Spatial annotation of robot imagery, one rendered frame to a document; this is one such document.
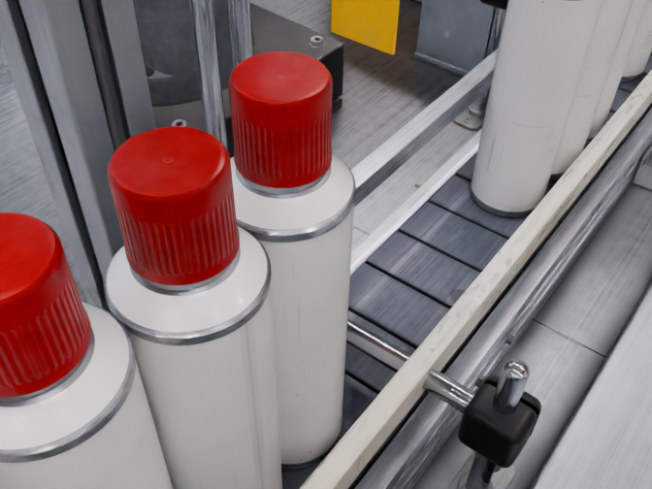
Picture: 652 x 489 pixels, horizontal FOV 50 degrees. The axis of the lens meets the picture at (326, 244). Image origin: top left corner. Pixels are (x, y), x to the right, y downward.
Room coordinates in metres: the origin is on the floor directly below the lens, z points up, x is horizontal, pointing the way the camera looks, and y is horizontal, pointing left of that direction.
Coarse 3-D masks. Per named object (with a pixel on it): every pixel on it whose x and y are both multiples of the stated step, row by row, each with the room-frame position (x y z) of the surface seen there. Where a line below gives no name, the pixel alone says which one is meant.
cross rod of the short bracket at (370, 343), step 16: (352, 320) 0.24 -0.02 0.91; (352, 336) 0.23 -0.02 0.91; (368, 336) 0.23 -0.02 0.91; (368, 352) 0.22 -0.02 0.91; (384, 352) 0.22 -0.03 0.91; (400, 352) 0.22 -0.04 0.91; (400, 368) 0.21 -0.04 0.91; (432, 384) 0.20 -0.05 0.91; (448, 384) 0.20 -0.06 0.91; (448, 400) 0.20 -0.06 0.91; (464, 400) 0.19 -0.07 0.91
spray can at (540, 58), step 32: (512, 0) 0.38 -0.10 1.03; (544, 0) 0.36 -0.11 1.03; (576, 0) 0.36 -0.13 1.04; (512, 32) 0.37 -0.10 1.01; (544, 32) 0.36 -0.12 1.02; (576, 32) 0.36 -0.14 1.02; (512, 64) 0.37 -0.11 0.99; (544, 64) 0.36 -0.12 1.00; (576, 64) 0.37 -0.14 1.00; (512, 96) 0.37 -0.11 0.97; (544, 96) 0.36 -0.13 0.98; (512, 128) 0.36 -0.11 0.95; (544, 128) 0.36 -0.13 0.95; (480, 160) 0.38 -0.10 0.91; (512, 160) 0.36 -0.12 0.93; (544, 160) 0.36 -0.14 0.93; (480, 192) 0.37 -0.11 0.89; (512, 192) 0.36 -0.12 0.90; (544, 192) 0.37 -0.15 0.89
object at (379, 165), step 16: (480, 64) 0.42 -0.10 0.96; (464, 80) 0.40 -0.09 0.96; (480, 80) 0.40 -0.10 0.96; (448, 96) 0.38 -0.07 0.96; (464, 96) 0.38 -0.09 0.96; (432, 112) 0.36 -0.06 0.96; (448, 112) 0.37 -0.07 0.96; (416, 128) 0.35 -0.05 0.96; (432, 128) 0.35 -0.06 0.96; (384, 144) 0.33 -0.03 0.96; (400, 144) 0.33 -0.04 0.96; (416, 144) 0.34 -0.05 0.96; (368, 160) 0.31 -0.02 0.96; (384, 160) 0.31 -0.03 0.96; (400, 160) 0.32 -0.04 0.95; (368, 176) 0.30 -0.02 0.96; (384, 176) 0.31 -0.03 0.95; (368, 192) 0.30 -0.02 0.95
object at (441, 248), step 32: (608, 160) 0.46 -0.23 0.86; (448, 192) 0.39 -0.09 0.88; (416, 224) 0.35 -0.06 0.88; (448, 224) 0.35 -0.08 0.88; (480, 224) 0.35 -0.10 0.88; (512, 224) 0.35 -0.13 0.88; (384, 256) 0.32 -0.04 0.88; (416, 256) 0.32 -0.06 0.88; (448, 256) 0.32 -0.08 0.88; (480, 256) 0.32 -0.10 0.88; (352, 288) 0.29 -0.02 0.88; (384, 288) 0.29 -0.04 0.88; (416, 288) 0.29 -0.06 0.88; (448, 288) 0.29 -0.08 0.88; (384, 320) 0.27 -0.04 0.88; (416, 320) 0.27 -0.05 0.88; (480, 320) 0.27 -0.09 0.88; (352, 352) 0.24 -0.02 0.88; (352, 384) 0.22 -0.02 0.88; (384, 384) 0.22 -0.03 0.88; (352, 416) 0.20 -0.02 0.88; (384, 448) 0.20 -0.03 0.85; (288, 480) 0.16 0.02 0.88
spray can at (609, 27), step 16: (608, 0) 0.40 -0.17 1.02; (624, 0) 0.41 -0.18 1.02; (608, 16) 0.40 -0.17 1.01; (624, 16) 0.41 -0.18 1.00; (608, 32) 0.40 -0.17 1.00; (592, 48) 0.40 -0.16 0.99; (608, 48) 0.41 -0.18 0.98; (592, 64) 0.40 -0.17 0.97; (608, 64) 0.41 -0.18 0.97; (592, 80) 0.40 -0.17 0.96; (576, 96) 0.40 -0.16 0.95; (592, 96) 0.41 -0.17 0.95; (576, 112) 0.40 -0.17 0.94; (592, 112) 0.41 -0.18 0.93; (576, 128) 0.40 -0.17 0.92; (560, 144) 0.40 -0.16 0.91; (576, 144) 0.41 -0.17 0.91; (560, 160) 0.40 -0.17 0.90; (560, 176) 0.40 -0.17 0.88
